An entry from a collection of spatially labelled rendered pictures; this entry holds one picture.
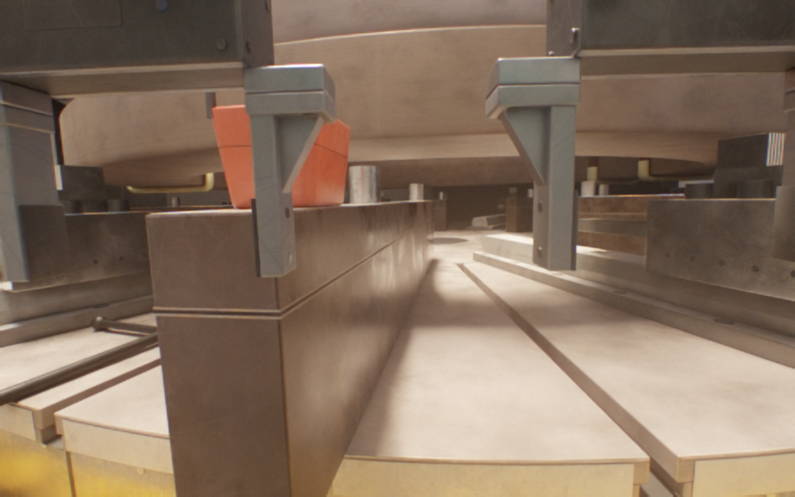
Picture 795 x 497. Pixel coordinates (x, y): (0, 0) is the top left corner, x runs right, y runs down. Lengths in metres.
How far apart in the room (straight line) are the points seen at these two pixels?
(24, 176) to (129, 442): 0.67
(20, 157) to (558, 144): 0.27
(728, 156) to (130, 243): 1.85
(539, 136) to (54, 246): 0.27
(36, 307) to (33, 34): 1.42
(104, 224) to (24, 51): 1.35
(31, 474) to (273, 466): 0.84
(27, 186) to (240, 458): 0.33
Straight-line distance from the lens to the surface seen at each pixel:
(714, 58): 0.26
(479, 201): 7.43
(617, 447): 0.75
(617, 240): 2.58
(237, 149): 0.54
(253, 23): 0.23
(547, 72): 0.21
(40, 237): 0.28
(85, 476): 1.08
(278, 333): 0.41
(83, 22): 0.25
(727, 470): 0.82
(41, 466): 1.21
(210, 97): 0.56
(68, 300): 1.67
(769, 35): 0.25
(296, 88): 0.21
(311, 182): 0.51
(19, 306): 1.64
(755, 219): 1.20
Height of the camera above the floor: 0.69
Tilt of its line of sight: 7 degrees down
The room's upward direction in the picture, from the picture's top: 1 degrees counter-clockwise
